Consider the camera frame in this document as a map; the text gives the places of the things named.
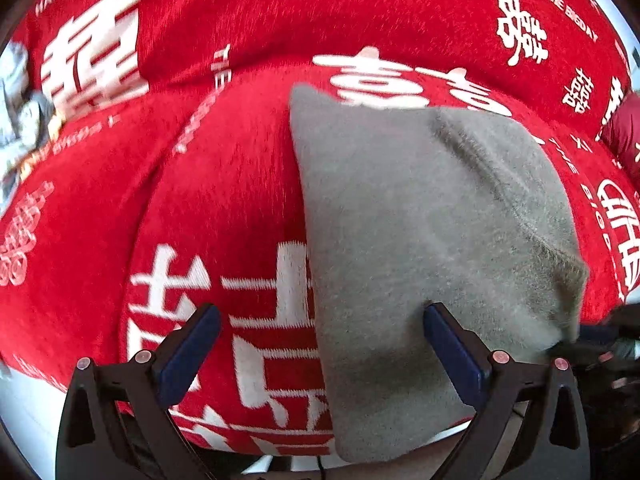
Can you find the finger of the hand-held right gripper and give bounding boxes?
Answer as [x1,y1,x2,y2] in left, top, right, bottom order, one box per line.
[570,324,640,362]

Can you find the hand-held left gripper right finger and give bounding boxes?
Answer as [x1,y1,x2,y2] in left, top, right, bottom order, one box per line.
[422,302,592,480]

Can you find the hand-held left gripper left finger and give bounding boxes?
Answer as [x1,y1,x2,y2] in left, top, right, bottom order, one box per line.
[55,302,222,480]

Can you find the grey knit sweater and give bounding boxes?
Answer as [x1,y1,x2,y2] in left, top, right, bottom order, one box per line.
[289,84,591,464]

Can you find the white bed sheet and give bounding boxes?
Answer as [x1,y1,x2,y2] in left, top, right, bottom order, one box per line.
[0,360,531,480]

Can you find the red printed blanket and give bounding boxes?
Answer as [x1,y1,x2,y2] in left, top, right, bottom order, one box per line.
[0,0,640,461]

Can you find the dark red printed pillow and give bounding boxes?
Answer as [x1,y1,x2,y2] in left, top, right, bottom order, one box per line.
[597,92,640,182]

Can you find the light blue crumpled cloth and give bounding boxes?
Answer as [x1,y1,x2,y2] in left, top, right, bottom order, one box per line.
[0,40,67,211]

